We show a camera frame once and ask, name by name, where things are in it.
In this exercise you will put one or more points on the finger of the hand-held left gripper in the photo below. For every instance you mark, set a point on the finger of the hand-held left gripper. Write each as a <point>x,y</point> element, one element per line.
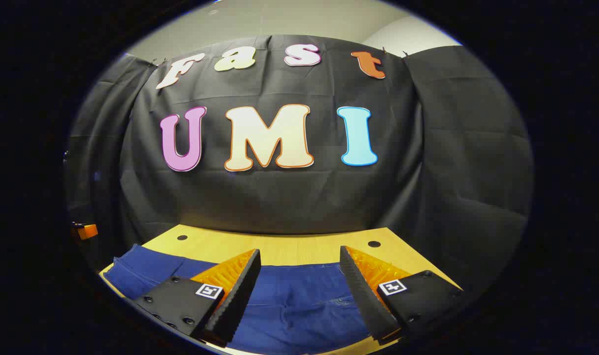
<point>87,231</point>

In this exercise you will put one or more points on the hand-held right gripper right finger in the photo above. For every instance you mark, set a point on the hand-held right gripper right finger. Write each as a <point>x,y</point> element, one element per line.
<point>363,301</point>

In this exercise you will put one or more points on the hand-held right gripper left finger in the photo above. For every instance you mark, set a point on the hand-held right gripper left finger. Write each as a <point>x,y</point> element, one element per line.
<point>240,296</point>

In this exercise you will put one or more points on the blue denim jeans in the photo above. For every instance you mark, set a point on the blue denim jeans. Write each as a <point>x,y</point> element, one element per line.
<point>299,305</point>

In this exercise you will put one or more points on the black backdrop cloth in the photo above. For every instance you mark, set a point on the black backdrop cloth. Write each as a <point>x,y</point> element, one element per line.
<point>279,197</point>

